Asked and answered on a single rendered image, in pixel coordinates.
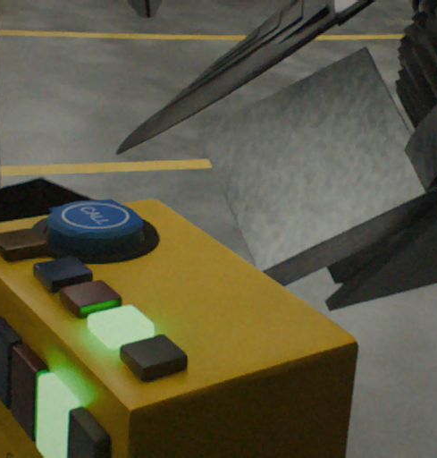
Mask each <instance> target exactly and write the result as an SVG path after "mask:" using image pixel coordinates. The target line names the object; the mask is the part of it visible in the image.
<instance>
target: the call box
mask: <svg viewBox="0 0 437 458"><path fill-rule="evenodd" d="M122 205H125V206H127V207H129V208H133V209H134V211H135V212H136V213H137V214H138V215H139V216H140V217H142V219H143V221H144V223H143V234H142V240H141V242H140V243H139V244H137V246H135V247H133V248H130V249H127V250H120V251H116V252H107V253H87V252H77V251H73V250H66V249H62V248H59V247H57V246H54V245H53V244H52V243H50V241H48V240H47V217H48V216H38V217H32V218H25V219H19V220H13V221H6V223H3V222H0V233H6V231H11V230H18V229H24V228H31V229H32V230H33V231H36V233H37V234H38V235H39V236H40V237H42V238H43V239H44V240H46V243H47V252H46V255H42V256H36V257H30V258H25V259H14V260H13V261H5V260H4V258H3V257H1V256H0V317H2V318H3V319H4V320H5V322H6V323H8V324H9V325H10V327H11V328H12V329H13V330H15V331H16V333H17V334H18V335H19V337H20V338H21V340H23V343H24V344H27V345H28V347H30V348H31V349H32V350H33V351H34V353H35V354H36V355H37V356H38V357H39V358H40V359H41V360H42V361H43V362H44V363H45V364H46V366H48V367H49V371H50V373H53V374H55V375H56V376H57V377H58V378H59V379H60V380H61V382H62V383H63V384H64V385H65V386H66V387H67V388H68V389H69V391H70V392H71V393H72V394H73V395H74V396H75V397H76V398H77V399H78V402H79V406H84V407H85V408H86V410H87V411H88V412H89V413H90V415H91V416H93V417H94V419H95V420H96V421H97V422H98V423H99V425H100V426H101V428H103V429H104V430H105V431H106V432H107V433H108V436H109V437H110V439H111V440H110V458H345V455H347V453H346V448H348V447H347V441H348V434H349V419H350V412H351V404H352V396H353V389H354V383H355V375H356V367H357V354H358V346H357V340H356V338H355V337H354V336H353V334H350V333H349V332H348V331H346V330H345V329H343V328H342V327H340V326H339V325H337V324H336V323H335V322H333V321H332V320H329V319H328V318H327V317H326V316H325V315H324V314H323V313H321V312H319V311H317V310H315V309H314V308H312V306H311V305H310V304H307V303H306V302H304V301H302V300H301V299H300V298H299V297H298V296H297V295H295V294H294V293H292V292H290V291H289V290H287V289H286V288H285V287H282V286H281V285H280V284H279V283H277V282H276V281H274V280H273V279H272V278H270V277H269V276H267V275H265V274H264V273H262V271H261V270H260V269H257V268H256V267H254V266H252V265H251V264H249V263H248V262H247V261H245V260H244V259H243V258H242V257H240V256H239V255H238V254H236V253H235V252H232V251H231V250H229V249H227V248H226V246H225V245H223V244H222V243H219V242H218V241H217V240H215V239H214V238H213V237H211V236H210V235H207V233H205V232H204V231H202V230H201V229H200V228H198V227H197V226H194V225H193V224H192V223H190V222H189V220H188V219H186V218H184V217H182V216H180V215H179V214H177V213H176V212H175V211H172V209H171V208H169V207H167V206H166V205H165V204H164V203H162V202H160V201H159V200H155V199H146V200H140V201H134V202H128V203H122ZM67 257H76V258H77V259H78V260H80V261H81V262H83V263H84V264H85V266H86V267H88V268H89V269H91V270H92V272H93V281H96V280H103V281H104V282H105V283H107V284H109V285H110V286H111V287H112V289H113V290H114V291H115V292H118V293H119V294H120V295H121V297H122V306H123V307H124V306H133V307H134V308H135V309H137V310H138V311H139V313H140V314H142V315H143V316H144V317H145V318H147V319H148V320H150V321H151V322H152V323H153V326H154V335H153V336H155V335H159V334H165V335H166V336H167V337H168V338H170V339H171V340H172V341H173V342H174V343H176V344H177V345H178V347H179V348H180V349H182V350H183V351H184V352H185V353H187V355H188V367H187V368H186V369H184V370H179V371H176V372H172V374H169V375H165V376H161V377H155V378H151V380H148V381H142V380H140V379H139V377H138V376H137V375H136V374H134V373H133V372H132V371H131V370H130V369H129V367H128V366H127V365H126V364H125V363H123V362H122V361H121V360H120V357H119V347H120V346H117V347H114V348H113V349H110V348H108V346H107V345H106V344H105V343H103V342H102V341H101V340H100V339H99V338H98V337H97V335H95V334H93V333H92V332H91V331H90V330H89V328H88V318H83V319H79V318H77V317H75V316H74V315H73V313H72V312H71V311H70V310H69V309H68V308H66V307H65V306H64V305H63V304H62V302H61V301H60V291H59V292H53V293H51V292H50V291H49V290H48V289H47V288H46V287H45V286H44V285H42V284H41V283H40V282H39V281H38V280H37V278H35V277H34V276H33V264H36V263H40V261H46V260H51V259H61V258H67ZM1 402H2V401H0V458H46V457H44V456H43V454H42V453H41V452H40V451H39V449H38V442H32V440H31V438H30V437H29V435H28V434H27V433H25V432H24V429H23V428H22V427H21V425H20V424H19V422H17V421H16V419H15V418H14V417H13V415H12V410H7V409H6V408H5V405H4V404H3V403H1Z"/></svg>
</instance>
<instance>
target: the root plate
mask: <svg viewBox="0 0 437 458"><path fill-rule="evenodd" d="M367 1H368V0H334V3H335V12H336V15H337V18H338V19H343V18H345V17H346V16H348V14H350V13H352V12H354V11H355V10H356V9H357V8H358V7H359V6H361V5H362V4H364V3H365V2H367Z"/></svg>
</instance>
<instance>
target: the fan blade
mask: <svg viewBox="0 0 437 458"><path fill-rule="evenodd" d="M336 24H338V18H337V15H336V12H335V3H334V0H290V1H289V2H287V3H286V5H284V6H283V7H282V8H281V9H278V11H277V12H276V13H274V14H273V15H272V16H271V17H268V19H267V20H266V21H264V22H263V23H262V24H261V26H259V27H257V28H256V29H255V30H253V31H252V32H251V34H248V35H247V36H246V37H245V38H243V39H242V40H241V42H239V43H238V44H237V45H236V46H234V47H233V48H231V50H230V51H229V52H226V53H225V54H224V55H222V56H221V57H220V59H219V58H218V60H217V61H215V62H214V63H213V64H211V65H210V66H209V67H207V69H206V70H205V71H203V72H202V73H201V74H200V75H199V76H198V77H197V79H196V80H194V81H192V82H191V83H190V84H189V85H188V86H187V87H186V88H184V90H183V91H181V92H180V93H179V94H178V95H176V96H175V97H174V98H173V100H172V101H171V102H169V103H168V104H166V105H165V106H164V107H163V108H162V109H160V111H159V112H156V113H155V114H153V115H152V116H150V117H149V118H148V119H146V120H145V121H144V122H143V123H142V124H141V125H140V126H139V127H138V128H136V129H135V130H134V131H132V132H131V133H130V135H129V136H128V137H127V139H125V140H124V141H123V142H122V144H121V146H120V147H119V148H118V150H117V151H115V154H116V155H118V154H121V153H122V152H124V151H127V150H129V149H132V148H134V147H137V146H138V145H140V144H142V143H144V141H147V140H150V139H151V138H153V137H155V136H157V135H159V134H161V133H162V132H164V131H168V129H170V128H172V127H173V126H174V125H176V124H179V123H181V122H183V121H185V120H186V119H188V118H190V117H191V116H192V115H194V114H196V113H198V112H200V111H202V110H204V109H206V108H207V107H209V106H210V105H212V104H213V103H215V102H217V101H218V100H220V99H222V98H225V97H227V96H229V94H230V93H232V92H233V91H234V90H236V89H239V88H241V87H242V86H244V84H246V83H247V82H250V81H252V80H253V79H254V78H256V77H258V76H259V74H262V73H263V72H266V71H267V70H269V69H270V68H273V67H274V66H275V65H276V64H277V63H279V62H280V61H283V60H284V59H286V57H288V56H289V55H291V54H294V53H295V52H297V51H298V49H300V48H302V47H304V46H305V45H307V44H308V43H310V41H311V40H314V39H315V38H317V37H319V36H320V34H322V33H325V32H326V31H327V30H329V29H330V28H331V27H333V26H335V25H336ZM165 110H166V111H165ZM164 111H165V113H164V115H163V116H161V117H160V118H158V119H155V121H154V122H152V123H151V124H149V125H146V126H145V127H143V128H142V129H140V128H141V127H142V126H143V125H144V123H146V122H147V121H148V122H149V120H151V119H152V118H154V117H155V116H157V115H159V114H161V113H162V112H164Z"/></svg>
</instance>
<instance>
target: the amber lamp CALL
mask: <svg viewBox="0 0 437 458"><path fill-rule="evenodd" d="M46 252H47V243H46V240H44V239H43V238H42V237H40V236H39V235H38V234H37V233H36V231H33V230H32V229H31V228H24V229H18V230H11V231H6V233H0V256H1V257H3V258H4V260H5V261H13V260H14V259H25V258H30V257H36V256H42V255H46Z"/></svg>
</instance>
